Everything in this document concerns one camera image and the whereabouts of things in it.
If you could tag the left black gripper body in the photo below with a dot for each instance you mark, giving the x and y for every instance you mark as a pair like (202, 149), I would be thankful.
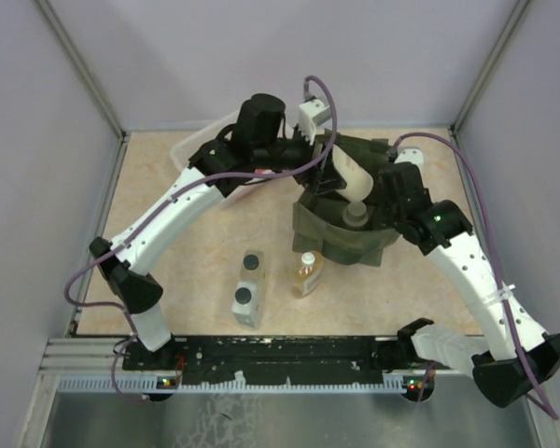
(284, 152)

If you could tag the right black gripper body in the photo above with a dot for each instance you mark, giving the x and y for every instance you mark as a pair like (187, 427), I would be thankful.
(388, 212)

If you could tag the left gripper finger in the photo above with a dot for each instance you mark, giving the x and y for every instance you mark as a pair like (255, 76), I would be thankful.
(326, 165)
(324, 183)

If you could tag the cream bottle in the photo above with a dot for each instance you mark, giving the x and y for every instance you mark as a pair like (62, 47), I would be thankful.
(355, 215)
(358, 183)

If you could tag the olive green canvas bag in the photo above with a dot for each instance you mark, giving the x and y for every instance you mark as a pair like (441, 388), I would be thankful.
(317, 219)

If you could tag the clear square bottle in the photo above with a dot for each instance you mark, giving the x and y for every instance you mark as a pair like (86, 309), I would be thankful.
(248, 302)
(253, 266)

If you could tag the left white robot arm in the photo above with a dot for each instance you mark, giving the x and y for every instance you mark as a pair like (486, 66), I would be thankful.
(125, 261)

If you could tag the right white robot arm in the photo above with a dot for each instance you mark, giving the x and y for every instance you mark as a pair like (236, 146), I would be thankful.
(515, 353)

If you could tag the white plastic basket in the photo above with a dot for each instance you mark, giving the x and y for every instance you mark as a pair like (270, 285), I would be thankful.
(183, 150)

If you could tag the amber liquid bottle white cap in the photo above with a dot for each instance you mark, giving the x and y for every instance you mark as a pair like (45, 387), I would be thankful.
(308, 273)

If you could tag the clear square bottle front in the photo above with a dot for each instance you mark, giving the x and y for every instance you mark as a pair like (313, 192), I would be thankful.
(248, 302)

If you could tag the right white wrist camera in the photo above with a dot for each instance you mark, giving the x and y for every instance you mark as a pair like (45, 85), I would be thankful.
(409, 154)

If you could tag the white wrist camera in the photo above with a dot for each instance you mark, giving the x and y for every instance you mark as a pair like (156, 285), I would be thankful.
(409, 154)
(312, 114)

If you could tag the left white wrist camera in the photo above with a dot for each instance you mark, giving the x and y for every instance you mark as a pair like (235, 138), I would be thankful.
(312, 114)

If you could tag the right aluminium frame post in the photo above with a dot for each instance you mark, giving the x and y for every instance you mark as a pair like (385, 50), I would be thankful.
(491, 63)

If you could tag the aluminium frame post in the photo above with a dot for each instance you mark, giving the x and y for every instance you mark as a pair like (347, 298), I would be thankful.
(82, 69)
(491, 63)

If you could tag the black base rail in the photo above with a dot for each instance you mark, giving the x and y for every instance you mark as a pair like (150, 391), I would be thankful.
(324, 360)

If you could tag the left aluminium frame post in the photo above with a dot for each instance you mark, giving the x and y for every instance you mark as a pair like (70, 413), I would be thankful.
(82, 69)

